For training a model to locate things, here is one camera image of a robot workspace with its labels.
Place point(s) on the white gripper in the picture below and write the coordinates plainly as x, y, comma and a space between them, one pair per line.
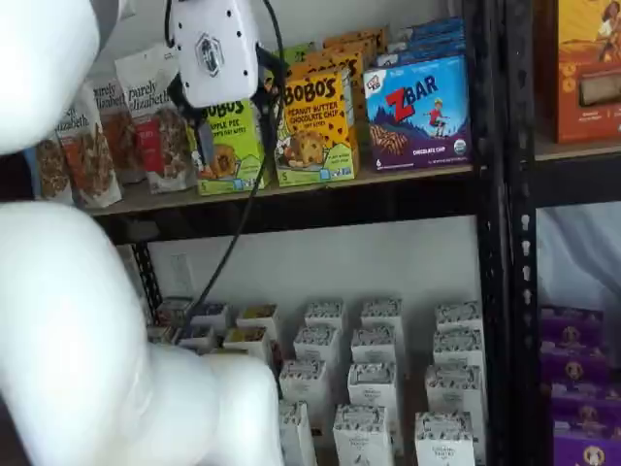
213, 48

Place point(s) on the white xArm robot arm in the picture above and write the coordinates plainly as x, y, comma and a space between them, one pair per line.
73, 340

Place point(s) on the orange Bobo's peanut butter box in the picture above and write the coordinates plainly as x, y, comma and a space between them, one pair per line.
359, 41
356, 92
315, 131

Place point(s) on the blue purple Zbar box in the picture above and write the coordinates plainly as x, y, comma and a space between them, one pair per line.
422, 51
417, 116
432, 31

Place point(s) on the blue label oatmeal box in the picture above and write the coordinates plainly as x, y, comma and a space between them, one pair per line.
211, 313
199, 337

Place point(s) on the yellow label granola box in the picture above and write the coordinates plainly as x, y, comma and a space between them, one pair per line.
257, 314
247, 337

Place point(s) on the green label oatmeal box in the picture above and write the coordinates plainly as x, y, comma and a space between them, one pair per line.
173, 308
157, 334

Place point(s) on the white patterned pantry box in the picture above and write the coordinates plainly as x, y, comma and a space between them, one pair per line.
372, 383
453, 388
382, 310
315, 340
361, 437
325, 310
458, 344
374, 342
296, 437
303, 383
458, 313
444, 442

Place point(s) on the large orange snack box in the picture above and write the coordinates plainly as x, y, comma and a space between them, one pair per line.
587, 73

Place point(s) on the purple snack box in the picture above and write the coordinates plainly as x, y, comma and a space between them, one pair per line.
587, 410
575, 366
589, 454
572, 322

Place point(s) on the red label granola bag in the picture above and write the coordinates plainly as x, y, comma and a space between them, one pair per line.
162, 145

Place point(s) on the orange label granola bag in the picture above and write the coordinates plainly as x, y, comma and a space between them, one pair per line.
89, 160
121, 141

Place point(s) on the brown label granola bag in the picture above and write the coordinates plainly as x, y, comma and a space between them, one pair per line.
48, 175

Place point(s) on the white plastic sheet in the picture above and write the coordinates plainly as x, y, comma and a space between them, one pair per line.
577, 257

